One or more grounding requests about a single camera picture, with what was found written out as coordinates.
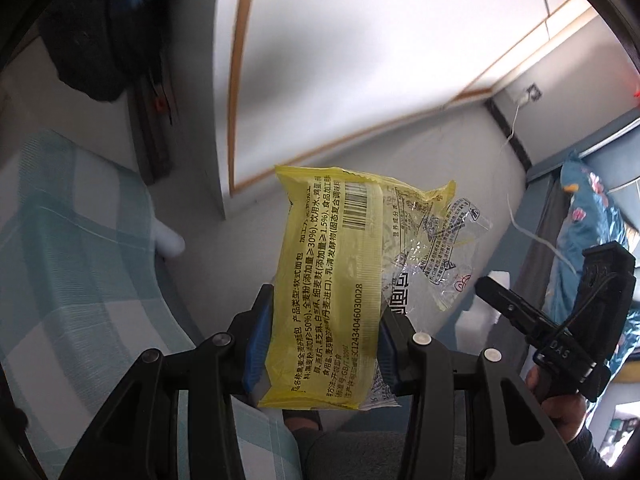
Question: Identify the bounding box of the yellow bread wrapper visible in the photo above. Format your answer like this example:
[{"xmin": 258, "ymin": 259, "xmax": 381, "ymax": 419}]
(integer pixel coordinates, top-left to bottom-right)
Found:
[{"xmin": 259, "ymin": 166, "xmax": 490, "ymax": 411}]

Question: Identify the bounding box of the person right hand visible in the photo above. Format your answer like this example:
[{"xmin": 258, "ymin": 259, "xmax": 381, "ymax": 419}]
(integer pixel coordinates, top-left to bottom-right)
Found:
[{"xmin": 525, "ymin": 365, "xmax": 587, "ymax": 443}]

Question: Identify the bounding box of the person left hand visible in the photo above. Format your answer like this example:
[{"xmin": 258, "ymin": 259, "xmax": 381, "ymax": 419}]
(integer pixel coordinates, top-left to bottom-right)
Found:
[{"xmin": 282, "ymin": 410, "xmax": 322, "ymax": 432}]

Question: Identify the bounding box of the teal floral bedding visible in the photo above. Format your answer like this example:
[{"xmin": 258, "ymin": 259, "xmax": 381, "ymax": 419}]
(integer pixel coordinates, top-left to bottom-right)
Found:
[{"xmin": 558, "ymin": 152, "xmax": 640, "ymax": 386}]

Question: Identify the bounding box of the white table leg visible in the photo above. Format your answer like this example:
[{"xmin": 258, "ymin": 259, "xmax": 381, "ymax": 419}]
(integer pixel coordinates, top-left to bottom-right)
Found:
[{"xmin": 151, "ymin": 218, "xmax": 186, "ymax": 258}]

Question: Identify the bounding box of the teal checked tablecloth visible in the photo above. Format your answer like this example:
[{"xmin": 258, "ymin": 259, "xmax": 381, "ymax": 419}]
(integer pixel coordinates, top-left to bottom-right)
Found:
[{"xmin": 1, "ymin": 131, "xmax": 302, "ymax": 479}]

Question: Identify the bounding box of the orange black tool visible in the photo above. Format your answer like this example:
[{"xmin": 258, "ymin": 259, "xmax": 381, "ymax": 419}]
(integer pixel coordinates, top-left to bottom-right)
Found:
[{"xmin": 153, "ymin": 94, "xmax": 172, "ymax": 122}]

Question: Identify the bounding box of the black hanging backpack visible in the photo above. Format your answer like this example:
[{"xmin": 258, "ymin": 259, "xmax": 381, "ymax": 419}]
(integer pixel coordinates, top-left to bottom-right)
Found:
[{"xmin": 39, "ymin": 0, "xmax": 170, "ymax": 102}]

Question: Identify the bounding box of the white charger cable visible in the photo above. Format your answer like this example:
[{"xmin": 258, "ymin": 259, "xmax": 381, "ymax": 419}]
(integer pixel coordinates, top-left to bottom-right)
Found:
[{"xmin": 499, "ymin": 91, "xmax": 580, "ymax": 276}]

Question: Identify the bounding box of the wall power socket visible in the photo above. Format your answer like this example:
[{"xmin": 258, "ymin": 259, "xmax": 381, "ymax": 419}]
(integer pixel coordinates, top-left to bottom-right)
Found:
[{"xmin": 525, "ymin": 84, "xmax": 542, "ymax": 102}]

